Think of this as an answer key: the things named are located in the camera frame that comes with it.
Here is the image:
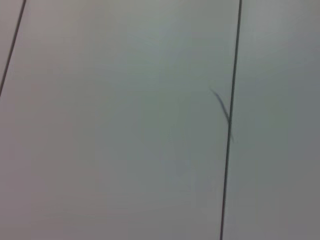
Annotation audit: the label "white tablecloth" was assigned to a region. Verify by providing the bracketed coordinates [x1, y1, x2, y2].
[0, 0, 320, 240]

